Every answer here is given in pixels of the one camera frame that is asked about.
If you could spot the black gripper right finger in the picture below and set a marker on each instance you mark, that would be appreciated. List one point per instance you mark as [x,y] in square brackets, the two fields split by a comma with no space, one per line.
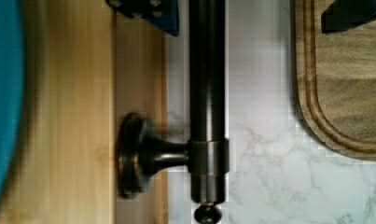
[343,15]

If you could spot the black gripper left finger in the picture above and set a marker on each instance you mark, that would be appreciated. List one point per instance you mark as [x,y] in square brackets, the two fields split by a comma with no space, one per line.
[163,14]

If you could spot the wooden cutting board tray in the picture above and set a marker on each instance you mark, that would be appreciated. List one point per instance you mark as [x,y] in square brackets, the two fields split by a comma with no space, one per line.
[336,80]

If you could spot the teal round plate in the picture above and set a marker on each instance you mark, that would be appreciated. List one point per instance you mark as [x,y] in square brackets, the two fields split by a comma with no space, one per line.
[11,81]

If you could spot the black drawer handle bar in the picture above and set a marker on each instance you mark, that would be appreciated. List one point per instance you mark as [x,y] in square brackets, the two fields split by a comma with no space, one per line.
[141,153]

